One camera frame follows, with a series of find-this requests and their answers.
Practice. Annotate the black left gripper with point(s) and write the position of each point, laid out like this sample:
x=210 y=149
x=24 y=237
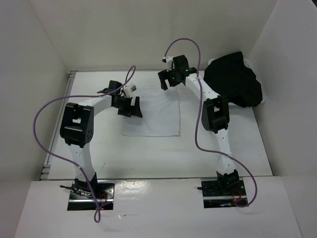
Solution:
x=131 y=110

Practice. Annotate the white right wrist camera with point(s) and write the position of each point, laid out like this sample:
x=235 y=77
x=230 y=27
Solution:
x=167 y=59

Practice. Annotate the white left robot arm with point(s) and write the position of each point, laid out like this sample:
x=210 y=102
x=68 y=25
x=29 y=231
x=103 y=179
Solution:
x=77 y=126

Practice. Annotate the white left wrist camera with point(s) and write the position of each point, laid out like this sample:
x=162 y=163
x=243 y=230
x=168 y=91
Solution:
x=128 y=90

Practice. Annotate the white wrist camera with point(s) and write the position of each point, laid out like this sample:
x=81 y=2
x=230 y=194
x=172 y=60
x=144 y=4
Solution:
x=128 y=90
x=167 y=59

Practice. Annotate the white laundry basket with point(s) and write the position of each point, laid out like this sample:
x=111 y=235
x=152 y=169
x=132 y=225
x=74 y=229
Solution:
x=254 y=68

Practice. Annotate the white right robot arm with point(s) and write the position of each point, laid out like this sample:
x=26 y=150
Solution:
x=213 y=113

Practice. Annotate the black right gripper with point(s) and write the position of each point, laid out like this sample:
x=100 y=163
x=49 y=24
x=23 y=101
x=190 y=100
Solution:
x=164 y=75

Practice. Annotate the white skirt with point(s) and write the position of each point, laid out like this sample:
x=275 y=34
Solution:
x=161 y=114

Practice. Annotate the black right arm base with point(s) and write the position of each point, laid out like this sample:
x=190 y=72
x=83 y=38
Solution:
x=214 y=197

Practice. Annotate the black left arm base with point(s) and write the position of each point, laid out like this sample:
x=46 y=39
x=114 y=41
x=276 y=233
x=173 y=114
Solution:
x=82 y=200

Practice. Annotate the black skirt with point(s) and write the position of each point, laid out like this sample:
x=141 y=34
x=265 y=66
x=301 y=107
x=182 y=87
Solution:
x=229 y=77

